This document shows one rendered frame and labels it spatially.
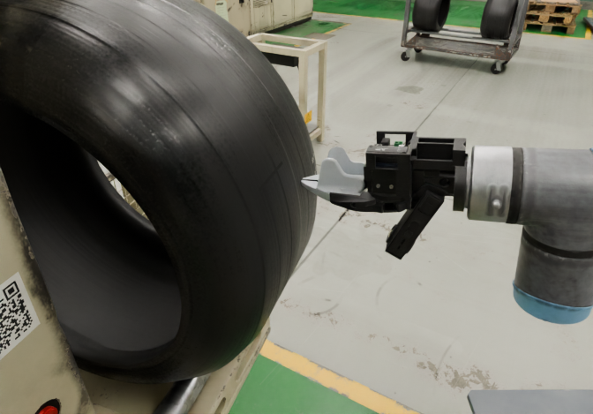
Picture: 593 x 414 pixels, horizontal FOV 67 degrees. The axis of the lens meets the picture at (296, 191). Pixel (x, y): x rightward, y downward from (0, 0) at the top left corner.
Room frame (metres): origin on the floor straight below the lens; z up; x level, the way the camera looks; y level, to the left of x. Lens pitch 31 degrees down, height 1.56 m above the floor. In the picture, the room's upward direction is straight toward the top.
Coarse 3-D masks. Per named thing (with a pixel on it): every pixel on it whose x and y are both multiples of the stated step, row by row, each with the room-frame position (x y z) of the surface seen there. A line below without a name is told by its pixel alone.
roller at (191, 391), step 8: (200, 376) 0.48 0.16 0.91; (208, 376) 0.49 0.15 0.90; (176, 384) 0.46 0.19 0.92; (184, 384) 0.46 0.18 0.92; (192, 384) 0.46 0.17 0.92; (200, 384) 0.47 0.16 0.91; (168, 392) 0.45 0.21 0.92; (176, 392) 0.44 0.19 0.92; (184, 392) 0.44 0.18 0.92; (192, 392) 0.45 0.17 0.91; (168, 400) 0.43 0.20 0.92; (176, 400) 0.43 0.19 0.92; (184, 400) 0.43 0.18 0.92; (192, 400) 0.44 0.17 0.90; (160, 408) 0.42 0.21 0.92; (168, 408) 0.41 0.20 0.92; (176, 408) 0.42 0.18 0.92; (184, 408) 0.42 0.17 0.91
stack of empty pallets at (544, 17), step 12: (540, 0) 7.86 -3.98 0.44; (576, 0) 7.85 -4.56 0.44; (528, 12) 7.77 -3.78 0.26; (540, 12) 7.66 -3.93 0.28; (552, 12) 8.03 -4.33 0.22; (564, 12) 7.60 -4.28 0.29; (576, 12) 7.44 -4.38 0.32; (540, 24) 7.63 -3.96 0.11; (552, 24) 7.56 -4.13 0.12; (564, 24) 7.56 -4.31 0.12
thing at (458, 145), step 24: (384, 144) 0.52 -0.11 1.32; (408, 144) 0.50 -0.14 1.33; (432, 144) 0.48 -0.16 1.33; (456, 144) 0.48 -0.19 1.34; (384, 168) 0.47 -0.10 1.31; (408, 168) 0.46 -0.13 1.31; (432, 168) 0.47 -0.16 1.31; (456, 168) 0.46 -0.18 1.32; (384, 192) 0.47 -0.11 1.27; (408, 192) 0.46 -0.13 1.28; (456, 192) 0.44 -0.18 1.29
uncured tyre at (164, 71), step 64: (0, 0) 0.52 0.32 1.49; (64, 0) 0.53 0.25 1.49; (128, 0) 0.58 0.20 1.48; (192, 0) 0.68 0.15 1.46; (0, 64) 0.46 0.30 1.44; (64, 64) 0.44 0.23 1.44; (128, 64) 0.45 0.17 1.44; (192, 64) 0.50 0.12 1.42; (256, 64) 0.60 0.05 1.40; (0, 128) 0.74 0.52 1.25; (64, 128) 0.43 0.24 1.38; (128, 128) 0.41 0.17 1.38; (192, 128) 0.43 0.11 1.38; (256, 128) 0.50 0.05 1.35; (64, 192) 0.79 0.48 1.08; (192, 192) 0.40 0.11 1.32; (256, 192) 0.43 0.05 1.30; (64, 256) 0.69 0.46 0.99; (128, 256) 0.74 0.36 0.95; (192, 256) 0.39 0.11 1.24; (256, 256) 0.41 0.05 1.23; (64, 320) 0.57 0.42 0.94; (128, 320) 0.60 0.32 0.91; (192, 320) 0.39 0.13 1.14; (256, 320) 0.41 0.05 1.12
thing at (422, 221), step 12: (432, 192) 0.46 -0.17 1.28; (420, 204) 0.46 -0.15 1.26; (432, 204) 0.46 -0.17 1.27; (408, 216) 0.47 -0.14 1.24; (420, 216) 0.46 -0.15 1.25; (432, 216) 0.46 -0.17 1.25; (396, 228) 0.49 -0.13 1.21; (408, 228) 0.46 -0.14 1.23; (420, 228) 0.46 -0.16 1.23; (396, 240) 0.47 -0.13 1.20; (408, 240) 0.46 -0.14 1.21; (396, 252) 0.47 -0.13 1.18
